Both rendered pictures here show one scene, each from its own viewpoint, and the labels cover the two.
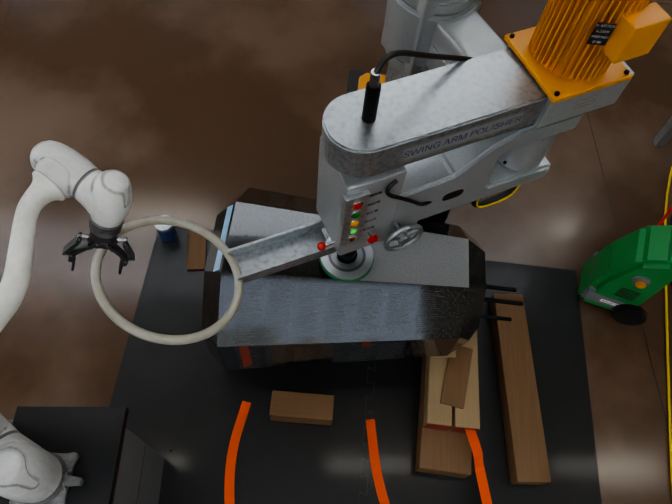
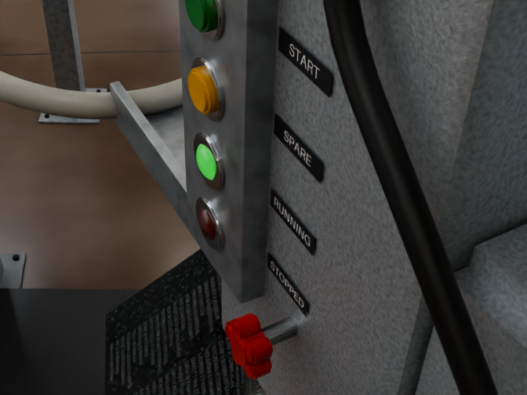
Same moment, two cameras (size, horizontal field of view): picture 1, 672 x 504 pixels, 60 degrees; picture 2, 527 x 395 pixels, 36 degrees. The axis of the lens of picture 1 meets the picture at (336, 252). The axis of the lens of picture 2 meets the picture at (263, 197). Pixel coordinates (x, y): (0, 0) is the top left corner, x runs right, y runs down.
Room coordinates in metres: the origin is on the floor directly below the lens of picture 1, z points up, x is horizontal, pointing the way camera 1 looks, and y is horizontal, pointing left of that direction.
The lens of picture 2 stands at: (0.98, -0.42, 1.62)
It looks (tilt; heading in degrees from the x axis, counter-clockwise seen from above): 42 degrees down; 88
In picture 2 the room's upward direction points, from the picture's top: 2 degrees clockwise
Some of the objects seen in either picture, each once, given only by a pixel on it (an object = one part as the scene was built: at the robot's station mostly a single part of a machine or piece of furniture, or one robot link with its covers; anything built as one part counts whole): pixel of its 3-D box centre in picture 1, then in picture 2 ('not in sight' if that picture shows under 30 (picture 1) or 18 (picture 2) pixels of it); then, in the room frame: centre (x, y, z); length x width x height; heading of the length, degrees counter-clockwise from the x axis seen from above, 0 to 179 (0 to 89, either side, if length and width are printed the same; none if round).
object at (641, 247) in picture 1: (649, 256); not in sight; (1.54, -1.56, 0.43); 0.35 x 0.35 x 0.87; 76
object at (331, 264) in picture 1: (346, 255); not in sight; (1.10, -0.04, 0.87); 0.21 x 0.21 x 0.01
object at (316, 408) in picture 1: (302, 408); not in sight; (0.66, 0.07, 0.07); 0.30 x 0.12 x 0.12; 92
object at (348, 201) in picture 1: (352, 219); (230, 82); (0.97, -0.04, 1.37); 0.08 x 0.03 x 0.28; 119
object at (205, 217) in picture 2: not in sight; (210, 222); (0.96, -0.05, 1.27); 0.02 x 0.01 x 0.02; 119
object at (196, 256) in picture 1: (196, 249); not in sight; (1.48, 0.77, 0.02); 0.25 x 0.10 x 0.01; 11
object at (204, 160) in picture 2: not in sight; (209, 161); (0.96, -0.05, 1.32); 0.02 x 0.01 x 0.02; 119
